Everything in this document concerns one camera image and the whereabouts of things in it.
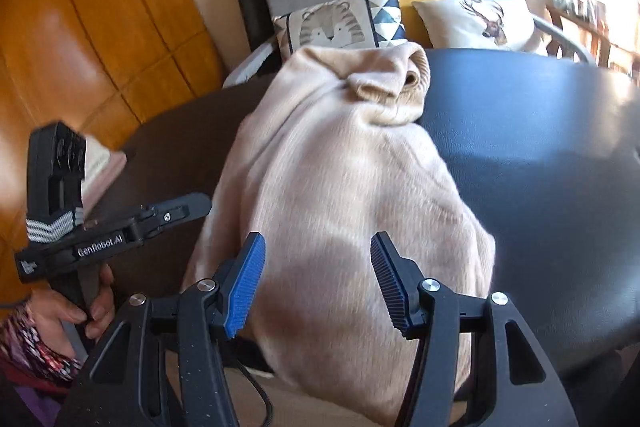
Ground black cable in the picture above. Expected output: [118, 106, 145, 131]
[226, 351, 276, 427]

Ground folded pink white clothes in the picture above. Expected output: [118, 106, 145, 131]
[81, 135, 127, 218]

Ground wooden side table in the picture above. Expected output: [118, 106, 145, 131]
[546, 0, 639, 86]

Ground person left hand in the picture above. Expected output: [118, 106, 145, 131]
[26, 263, 115, 359]

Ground deer print cushion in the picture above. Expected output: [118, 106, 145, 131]
[412, 0, 542, 52]

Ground tiger print cushion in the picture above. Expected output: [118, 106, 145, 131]
[272, 0, 407, 60]

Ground beige knitted sweater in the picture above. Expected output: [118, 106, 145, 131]
[183, 42, 496, 426]

